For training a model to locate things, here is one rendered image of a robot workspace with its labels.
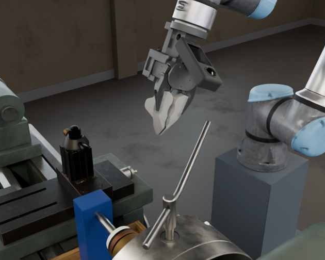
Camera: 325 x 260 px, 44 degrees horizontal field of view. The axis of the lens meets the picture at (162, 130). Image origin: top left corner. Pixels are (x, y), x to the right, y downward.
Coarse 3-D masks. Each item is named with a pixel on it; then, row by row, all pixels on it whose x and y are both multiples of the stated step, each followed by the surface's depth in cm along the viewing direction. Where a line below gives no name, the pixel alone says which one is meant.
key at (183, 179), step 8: (208, 128) 82; (200, 136) 80; (200, 144) 79; (192, 152) 78; (192, 160) 76; (184, 176) 73; (184, 184) 72; (176, 192) 70; (176, 200) 69; (168, 208) 66; (160, 216) 64; (160, 224) 63; (152, 232) 61; (144, 240) 60; (152, 240) 60; (144, 248) 59
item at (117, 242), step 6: (126, 228) 90; (120, 234) 88; (126, 234) 88; (132, 234) 88; (114, 240) 88; (120, 240) 87; (126, 240) 86; (108, 246) 89; (114, 246) 88; (120, 246) 86; (114, 252) 86
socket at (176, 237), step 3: (162, 234) 71; (165, 234) 71; (174, 234) 71; (177, 234) 71; (162, 237) 70; (165, 237) 70; (174, 237) 70; (177, 237) 70; (162, 240) 70; (165, 240) 70; (168, 240) 70; (171, 240) 70; (174, 240) 70
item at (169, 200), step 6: (168, 198) 66; (174, 198) 66; (168, 204) 66; (174, 204) 66; (174, 210) 67; (168, 216) 67; (174, 216) 67; (168, 222) 67; (174, 222) 68; (168, 228) 68; (174, 228) 68; (168, 234) 69
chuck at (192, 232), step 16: (176, 224) 73; (192, 224) 74; (208, 224) 82; (160, 240) 70; (192, 240) 70; (208, 240) 70; (224, 240) 73; (128, 256) 69; (144, 256) 68; (160, 256) 67; (176, 256) 66
